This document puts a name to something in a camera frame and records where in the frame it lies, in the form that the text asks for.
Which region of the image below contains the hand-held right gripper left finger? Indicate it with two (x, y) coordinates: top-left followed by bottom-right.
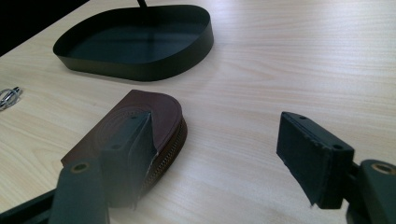
(48, 111), (158, 224)

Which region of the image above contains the brown leather zip wallet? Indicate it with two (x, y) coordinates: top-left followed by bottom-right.
(60, 89), (189, 198)

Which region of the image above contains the black oval metal tray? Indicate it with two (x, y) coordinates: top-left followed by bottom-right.
(52, 4), (215, 82)

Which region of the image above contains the silver metal key ring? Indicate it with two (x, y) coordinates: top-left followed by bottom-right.
(0, 86), (23, 111)

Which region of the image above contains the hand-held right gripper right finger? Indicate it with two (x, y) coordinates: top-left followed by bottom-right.
(276, 111), (396, 224)

